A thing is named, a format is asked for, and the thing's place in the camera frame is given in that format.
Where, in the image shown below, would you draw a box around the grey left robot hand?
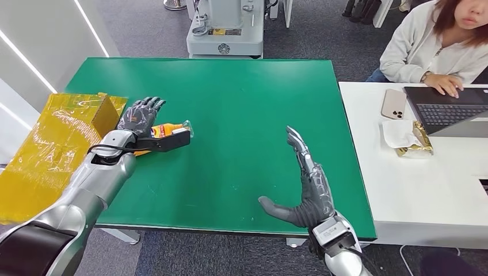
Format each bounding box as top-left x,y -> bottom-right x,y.
116,96 -> 167,139

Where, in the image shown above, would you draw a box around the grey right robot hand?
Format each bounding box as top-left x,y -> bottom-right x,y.
258,126 -> 336,229

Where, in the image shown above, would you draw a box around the orange plastic bottle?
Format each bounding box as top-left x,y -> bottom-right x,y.
133,120 -> 195,157

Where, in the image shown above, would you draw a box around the green table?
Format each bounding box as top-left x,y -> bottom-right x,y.
64,57 -> 378,242

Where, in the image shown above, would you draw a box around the yellow taped cardboard box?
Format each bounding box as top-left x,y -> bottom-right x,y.
0,92 -> 128,225

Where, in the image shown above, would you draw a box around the white paper tissue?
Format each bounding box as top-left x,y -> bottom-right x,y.
382,120 -> 422,150

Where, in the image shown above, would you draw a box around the chrome stand base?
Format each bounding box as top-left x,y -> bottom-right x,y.
163,0 -> 188,12

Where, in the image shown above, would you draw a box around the gold snack wrapper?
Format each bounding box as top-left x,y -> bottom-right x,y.
395,120 -> 434,159

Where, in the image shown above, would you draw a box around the beige smartphone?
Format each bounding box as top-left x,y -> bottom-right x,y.
381,89 -> 407,120

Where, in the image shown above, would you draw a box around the white desk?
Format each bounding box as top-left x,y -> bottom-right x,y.
338,82 -> 488,251

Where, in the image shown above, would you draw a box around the dark grey laptop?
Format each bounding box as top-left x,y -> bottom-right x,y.
404,86 -> 488,139

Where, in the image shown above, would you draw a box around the person's hand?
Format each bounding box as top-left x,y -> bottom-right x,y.
423,74 -> 465,99

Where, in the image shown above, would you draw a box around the person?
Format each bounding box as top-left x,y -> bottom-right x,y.
365,0 -> 488,99

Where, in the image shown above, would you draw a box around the white furniture panel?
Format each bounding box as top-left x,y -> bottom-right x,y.
269,0 -> 294,29

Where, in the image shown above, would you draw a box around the black boots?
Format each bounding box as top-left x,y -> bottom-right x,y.
342,0 -> 382,28

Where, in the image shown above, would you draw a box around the white furniture leg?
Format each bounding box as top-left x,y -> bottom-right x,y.
372,0 -> 395,30

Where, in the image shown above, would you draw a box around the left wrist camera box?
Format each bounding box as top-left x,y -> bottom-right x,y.
133,127 -> 192,153

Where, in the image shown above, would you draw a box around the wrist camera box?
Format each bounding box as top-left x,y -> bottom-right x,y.
308,215 -> 357,258
133,127 -> 192,153

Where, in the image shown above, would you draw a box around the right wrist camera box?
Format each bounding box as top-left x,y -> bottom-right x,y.
308,215 -> 357,258

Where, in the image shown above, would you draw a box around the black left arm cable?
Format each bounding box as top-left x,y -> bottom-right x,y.
86,143 -> 153,155

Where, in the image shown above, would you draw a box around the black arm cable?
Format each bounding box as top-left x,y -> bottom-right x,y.
343,247 -> 380,276
86,143 -> 153,155

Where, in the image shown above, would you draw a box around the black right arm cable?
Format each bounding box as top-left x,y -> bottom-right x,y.
343,247 -> 380,276

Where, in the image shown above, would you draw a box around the white floor cable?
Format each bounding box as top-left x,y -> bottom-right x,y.
399,246 -> 415,276

